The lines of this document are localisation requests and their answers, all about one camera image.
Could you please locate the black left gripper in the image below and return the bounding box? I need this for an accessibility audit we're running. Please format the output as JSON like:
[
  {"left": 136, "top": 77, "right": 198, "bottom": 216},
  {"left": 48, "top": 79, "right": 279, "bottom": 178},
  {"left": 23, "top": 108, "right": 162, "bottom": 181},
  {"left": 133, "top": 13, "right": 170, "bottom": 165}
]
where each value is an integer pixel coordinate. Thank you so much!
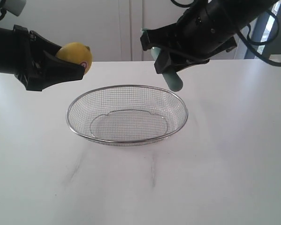
[{"left": 0, "top": 25, "right": 84, "bottom": 91}]

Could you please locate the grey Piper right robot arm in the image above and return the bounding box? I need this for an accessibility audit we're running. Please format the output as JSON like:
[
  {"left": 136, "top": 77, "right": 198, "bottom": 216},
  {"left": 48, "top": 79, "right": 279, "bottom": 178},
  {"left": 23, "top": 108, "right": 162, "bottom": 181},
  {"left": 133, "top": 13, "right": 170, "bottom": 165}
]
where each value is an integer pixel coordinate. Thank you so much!
[{"left": 140, "top": 0, "right": 276, "bottom": 74}]

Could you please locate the adjacent beige side table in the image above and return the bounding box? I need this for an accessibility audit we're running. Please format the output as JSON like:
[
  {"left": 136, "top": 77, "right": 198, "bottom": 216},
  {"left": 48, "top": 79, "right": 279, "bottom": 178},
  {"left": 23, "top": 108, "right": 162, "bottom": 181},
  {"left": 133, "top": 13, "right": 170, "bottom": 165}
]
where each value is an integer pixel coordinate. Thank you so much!
[{"left": 269, "top": 54, "right": 281, "bottom": 63}]

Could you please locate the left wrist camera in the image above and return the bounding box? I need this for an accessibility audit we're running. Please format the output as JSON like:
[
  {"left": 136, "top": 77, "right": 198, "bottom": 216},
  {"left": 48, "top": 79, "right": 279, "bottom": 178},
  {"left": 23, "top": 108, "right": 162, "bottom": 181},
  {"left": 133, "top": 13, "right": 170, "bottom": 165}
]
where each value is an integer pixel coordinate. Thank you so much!
[{"left": 0, "top": 0, "right": 26, "bottom": 16}]

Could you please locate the yellow lemon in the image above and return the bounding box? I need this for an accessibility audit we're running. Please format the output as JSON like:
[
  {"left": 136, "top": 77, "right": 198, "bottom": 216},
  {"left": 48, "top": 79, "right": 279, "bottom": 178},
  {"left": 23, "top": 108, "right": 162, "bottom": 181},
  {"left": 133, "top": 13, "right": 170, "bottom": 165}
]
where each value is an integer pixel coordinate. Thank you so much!
[{"left": 55, "top": 42, "right": 92, "bottom": 74}]

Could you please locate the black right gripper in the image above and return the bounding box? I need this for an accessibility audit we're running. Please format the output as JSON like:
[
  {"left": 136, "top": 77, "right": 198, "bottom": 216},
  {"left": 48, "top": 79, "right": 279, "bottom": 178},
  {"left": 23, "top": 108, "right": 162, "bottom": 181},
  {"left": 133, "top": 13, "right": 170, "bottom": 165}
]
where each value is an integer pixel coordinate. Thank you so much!
[{"left": 140, "top": 0, "right": 236, "bottom": 74}]

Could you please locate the oval steel mesh basket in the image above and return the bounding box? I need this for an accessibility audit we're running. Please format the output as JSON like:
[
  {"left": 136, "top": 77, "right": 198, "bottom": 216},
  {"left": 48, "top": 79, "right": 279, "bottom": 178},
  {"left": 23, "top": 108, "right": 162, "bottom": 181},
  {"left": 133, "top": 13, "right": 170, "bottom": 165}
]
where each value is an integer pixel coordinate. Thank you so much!
[{"left": 66, "top": 84, "right": 189, "bottom": 147}]

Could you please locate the teal handled vegetable peeler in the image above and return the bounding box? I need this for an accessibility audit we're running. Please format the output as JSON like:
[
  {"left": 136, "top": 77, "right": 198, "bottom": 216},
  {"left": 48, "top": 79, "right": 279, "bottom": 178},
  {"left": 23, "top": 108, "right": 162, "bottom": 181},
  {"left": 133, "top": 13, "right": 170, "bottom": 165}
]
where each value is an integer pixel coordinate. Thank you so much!
[{"left": 150, "top": 47, "right": 183, "bottom": 92}]

